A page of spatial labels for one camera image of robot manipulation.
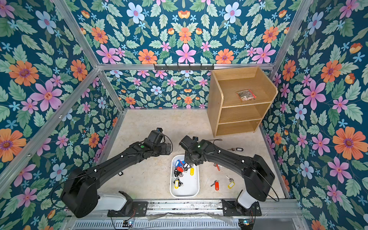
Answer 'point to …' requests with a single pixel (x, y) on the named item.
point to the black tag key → (238, 149)
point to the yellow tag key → (232, 184)
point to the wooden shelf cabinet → (238, 99)
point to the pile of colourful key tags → (181, 167)
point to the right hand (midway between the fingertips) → (189, 159)
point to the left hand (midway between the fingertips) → (166, 146)
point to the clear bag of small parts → (246, 95)
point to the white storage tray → (184, 178)
